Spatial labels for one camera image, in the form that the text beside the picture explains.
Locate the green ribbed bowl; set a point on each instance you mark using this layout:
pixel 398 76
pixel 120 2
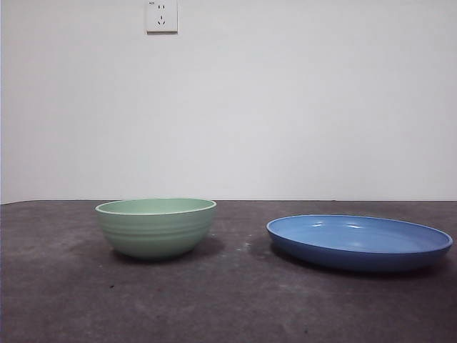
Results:
pixel 157 236

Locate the white wall socket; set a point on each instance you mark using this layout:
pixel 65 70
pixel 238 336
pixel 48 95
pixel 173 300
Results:
pixel 162 18

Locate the blue plate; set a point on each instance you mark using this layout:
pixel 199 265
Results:
pixel 357 236

